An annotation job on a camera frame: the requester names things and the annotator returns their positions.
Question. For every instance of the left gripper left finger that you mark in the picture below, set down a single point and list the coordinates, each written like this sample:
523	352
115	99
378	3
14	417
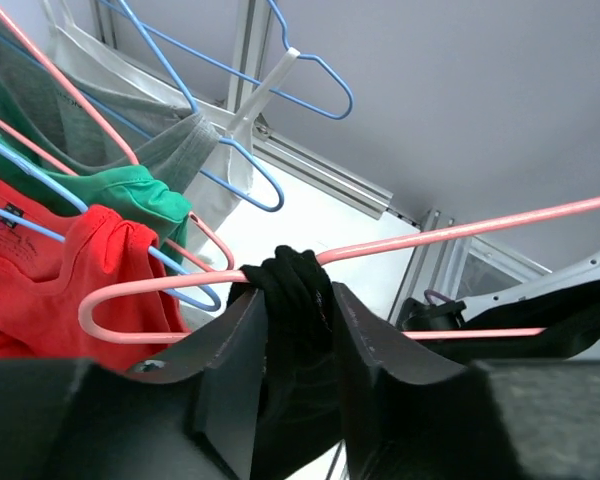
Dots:
225	361

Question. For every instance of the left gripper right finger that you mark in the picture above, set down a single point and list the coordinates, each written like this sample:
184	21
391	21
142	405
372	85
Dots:
407	412

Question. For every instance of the black tank top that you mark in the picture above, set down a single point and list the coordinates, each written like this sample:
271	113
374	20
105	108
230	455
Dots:
299	418

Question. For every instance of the pink hanger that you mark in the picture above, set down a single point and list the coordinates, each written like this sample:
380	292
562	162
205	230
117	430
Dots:
164	189
93	299

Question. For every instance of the red tank top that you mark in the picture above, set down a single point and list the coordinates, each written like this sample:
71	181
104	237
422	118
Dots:
48	326

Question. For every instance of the blue hanger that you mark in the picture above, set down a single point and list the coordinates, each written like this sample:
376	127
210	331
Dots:
147	32
57	114
42	253

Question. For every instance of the green tank top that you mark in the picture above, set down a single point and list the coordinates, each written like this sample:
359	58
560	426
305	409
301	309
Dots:
150	193

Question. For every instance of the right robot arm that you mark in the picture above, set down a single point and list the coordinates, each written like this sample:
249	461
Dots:
554	316

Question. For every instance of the white tank top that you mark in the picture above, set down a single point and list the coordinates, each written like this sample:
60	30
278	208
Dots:
142	105

